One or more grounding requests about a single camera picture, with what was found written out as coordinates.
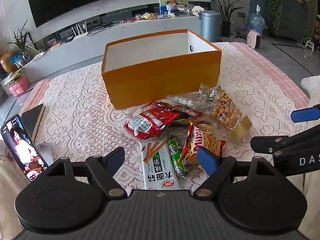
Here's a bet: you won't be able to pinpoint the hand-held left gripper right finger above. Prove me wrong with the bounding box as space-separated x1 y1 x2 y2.
192 146 275 198

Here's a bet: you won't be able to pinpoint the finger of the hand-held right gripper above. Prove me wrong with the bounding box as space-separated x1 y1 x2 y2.
290 106 320 123
250 124 320 157

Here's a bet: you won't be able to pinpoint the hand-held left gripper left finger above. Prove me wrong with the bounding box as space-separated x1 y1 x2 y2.
46 146 127 198

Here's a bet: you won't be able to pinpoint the red yellow stick snack packet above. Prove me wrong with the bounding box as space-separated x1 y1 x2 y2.
181 124 227 167

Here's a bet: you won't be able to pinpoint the green sausage packet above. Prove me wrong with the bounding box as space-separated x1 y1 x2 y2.
167 134 188 179

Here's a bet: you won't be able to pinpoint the white breadstick packet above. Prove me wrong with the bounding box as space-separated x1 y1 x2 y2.
139 140 181 190

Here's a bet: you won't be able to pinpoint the clear peanut packet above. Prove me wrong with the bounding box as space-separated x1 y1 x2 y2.
209 90 253 140

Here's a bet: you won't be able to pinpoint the clear white candy packet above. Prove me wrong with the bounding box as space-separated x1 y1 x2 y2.
170 92 200 110

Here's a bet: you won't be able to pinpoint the clear packet of candies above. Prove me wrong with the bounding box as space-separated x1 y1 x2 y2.
199 82 223 102

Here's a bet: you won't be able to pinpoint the orange cardboard box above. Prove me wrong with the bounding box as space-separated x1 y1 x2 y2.
101 29 222 110

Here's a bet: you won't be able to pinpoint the white cloth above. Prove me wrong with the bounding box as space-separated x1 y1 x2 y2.
301 75 320 105

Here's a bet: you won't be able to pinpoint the white lace tablecloth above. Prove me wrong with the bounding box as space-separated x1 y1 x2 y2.
26 41 309 190

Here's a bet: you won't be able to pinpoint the pink space heater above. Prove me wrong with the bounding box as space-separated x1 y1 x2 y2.
246 29 262 49

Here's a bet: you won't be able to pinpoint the dark hardcover notebook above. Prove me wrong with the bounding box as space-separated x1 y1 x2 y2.
20 104 47 143

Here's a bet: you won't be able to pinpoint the smartphone with lit screen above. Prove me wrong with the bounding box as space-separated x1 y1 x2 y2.
0 114 49 182

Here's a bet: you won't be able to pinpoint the grey blue cabinet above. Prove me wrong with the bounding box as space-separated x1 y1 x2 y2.
281 0 320 43

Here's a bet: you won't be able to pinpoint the blue water jug with pump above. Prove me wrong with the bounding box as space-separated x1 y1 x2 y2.
247 4 266 34

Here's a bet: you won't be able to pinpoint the pink checked table cover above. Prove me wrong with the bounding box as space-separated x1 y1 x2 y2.
19 42 310 120

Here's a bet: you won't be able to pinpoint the long-leaf plant in black pot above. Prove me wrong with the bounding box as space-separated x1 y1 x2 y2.
205 0 248 37

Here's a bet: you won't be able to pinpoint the pink storage box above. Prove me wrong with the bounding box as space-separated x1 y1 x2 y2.
5 76 30 97

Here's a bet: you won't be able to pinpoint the white marble tv console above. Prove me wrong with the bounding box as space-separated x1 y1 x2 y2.
21 12 213 80

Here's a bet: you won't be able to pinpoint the white wifi router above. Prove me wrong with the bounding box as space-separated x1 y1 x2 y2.
71 21 88 40

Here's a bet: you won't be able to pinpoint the grey pedal trash can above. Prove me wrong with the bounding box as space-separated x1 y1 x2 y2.
200 10 222 43

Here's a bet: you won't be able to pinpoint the stack of papers and bags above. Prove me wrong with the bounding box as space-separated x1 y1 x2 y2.
2 69 24 84

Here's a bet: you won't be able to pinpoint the pile of snack bags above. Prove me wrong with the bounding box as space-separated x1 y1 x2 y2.
135 12 158 21

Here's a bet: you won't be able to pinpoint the orange gourd ornament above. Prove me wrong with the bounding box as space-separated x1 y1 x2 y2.
0 51 20 73

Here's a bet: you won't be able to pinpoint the round white hand fan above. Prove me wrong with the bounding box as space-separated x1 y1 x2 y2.
191 5 206 18

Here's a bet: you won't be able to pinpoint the green plant in glass vase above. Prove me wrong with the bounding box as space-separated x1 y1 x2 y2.
7 20 34 59

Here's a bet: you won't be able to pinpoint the white wire rack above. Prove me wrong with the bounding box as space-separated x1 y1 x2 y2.
304 39 316 55

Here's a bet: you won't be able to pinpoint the black cables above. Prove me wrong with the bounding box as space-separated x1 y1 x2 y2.
87 20 127 32

